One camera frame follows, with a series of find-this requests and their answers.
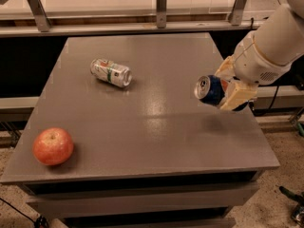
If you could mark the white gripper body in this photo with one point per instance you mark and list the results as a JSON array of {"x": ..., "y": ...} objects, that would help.
[{"x": 253, "y": 64}]

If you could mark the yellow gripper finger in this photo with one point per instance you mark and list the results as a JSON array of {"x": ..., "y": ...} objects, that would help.
[
  {"x": 236, "y": 94},
  {"x": 226, "y": 69}
]

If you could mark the blue pepsi can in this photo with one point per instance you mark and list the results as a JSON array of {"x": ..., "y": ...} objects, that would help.
[{"x": 209, "y": 90}]

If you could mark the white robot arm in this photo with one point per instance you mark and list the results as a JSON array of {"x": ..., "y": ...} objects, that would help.
[{"x": 263, "y": 55}]

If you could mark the white green soda can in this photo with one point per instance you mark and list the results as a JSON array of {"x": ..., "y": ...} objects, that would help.
[{"x": 111, "y": 72}]

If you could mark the dark tool on floor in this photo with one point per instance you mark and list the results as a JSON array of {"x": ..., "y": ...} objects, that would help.
[{"x": 298, "y": 213}]

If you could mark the red apple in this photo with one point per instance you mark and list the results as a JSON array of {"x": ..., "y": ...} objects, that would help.
[{"x": 53, "y": 146}]

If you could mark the right metal bracket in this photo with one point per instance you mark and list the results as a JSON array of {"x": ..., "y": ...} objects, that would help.
[{"x": 235, "y": 17}]

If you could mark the metal bracket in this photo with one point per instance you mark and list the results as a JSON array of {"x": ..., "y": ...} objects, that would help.
[
  {"x": 39, "y": 15},
  {"x": 235, "y": 17},
  {"x": 161, "y": 6}
]

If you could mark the middle metal bracket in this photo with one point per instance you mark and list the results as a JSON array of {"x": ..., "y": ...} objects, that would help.
[{"x": 161, "y": 6}]

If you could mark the left metal bracket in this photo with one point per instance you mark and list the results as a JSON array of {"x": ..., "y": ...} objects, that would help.
[{"x": 39, "y": 15}]

